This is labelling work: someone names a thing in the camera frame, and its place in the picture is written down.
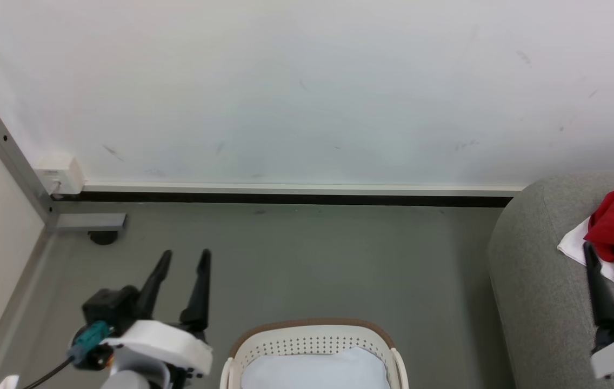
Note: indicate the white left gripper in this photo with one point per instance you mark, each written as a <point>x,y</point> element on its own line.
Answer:
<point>172,343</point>

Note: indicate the white garment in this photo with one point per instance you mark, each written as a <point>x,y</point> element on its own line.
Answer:
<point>574,246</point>

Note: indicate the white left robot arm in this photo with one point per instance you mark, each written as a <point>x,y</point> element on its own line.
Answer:
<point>134,375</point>

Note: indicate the white perforated laundry basket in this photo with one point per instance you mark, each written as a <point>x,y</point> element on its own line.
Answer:
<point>312,335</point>

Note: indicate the grey fabric sofa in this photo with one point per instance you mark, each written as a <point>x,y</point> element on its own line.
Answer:
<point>545,297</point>

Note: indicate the black and white baseboard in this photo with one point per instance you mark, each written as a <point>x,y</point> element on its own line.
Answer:
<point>285,193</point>

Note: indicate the pale blue cloth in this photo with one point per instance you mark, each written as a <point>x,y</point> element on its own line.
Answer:
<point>315,370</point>

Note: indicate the small white tag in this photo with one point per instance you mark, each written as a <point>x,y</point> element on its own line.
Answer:
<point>8,382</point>

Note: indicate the black round frame foot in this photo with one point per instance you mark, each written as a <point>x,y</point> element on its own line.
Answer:
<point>103,237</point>

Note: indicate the white wall socket box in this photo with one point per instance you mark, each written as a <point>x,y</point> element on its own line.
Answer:
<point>61,173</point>

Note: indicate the grey metal frame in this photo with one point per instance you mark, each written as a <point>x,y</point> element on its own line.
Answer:
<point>15,162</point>

